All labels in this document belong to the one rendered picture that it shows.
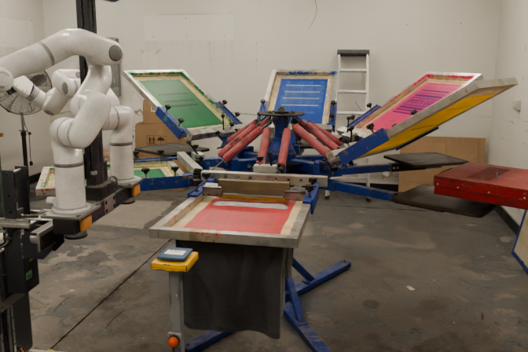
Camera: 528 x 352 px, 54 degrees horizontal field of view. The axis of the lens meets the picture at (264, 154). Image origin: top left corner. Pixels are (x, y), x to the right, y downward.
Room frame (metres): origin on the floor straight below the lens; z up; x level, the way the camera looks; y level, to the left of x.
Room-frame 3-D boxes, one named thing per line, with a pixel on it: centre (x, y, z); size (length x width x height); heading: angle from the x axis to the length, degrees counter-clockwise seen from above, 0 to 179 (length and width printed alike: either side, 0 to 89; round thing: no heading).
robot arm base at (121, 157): (2.15, 0.61, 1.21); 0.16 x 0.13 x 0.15; 83
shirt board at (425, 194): (2.88, -0.62, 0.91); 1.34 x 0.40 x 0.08; 49
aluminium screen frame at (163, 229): (2.28, 0.09, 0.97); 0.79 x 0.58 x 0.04; 169
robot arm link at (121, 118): (2.14, 0.61, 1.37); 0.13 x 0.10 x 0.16; 136
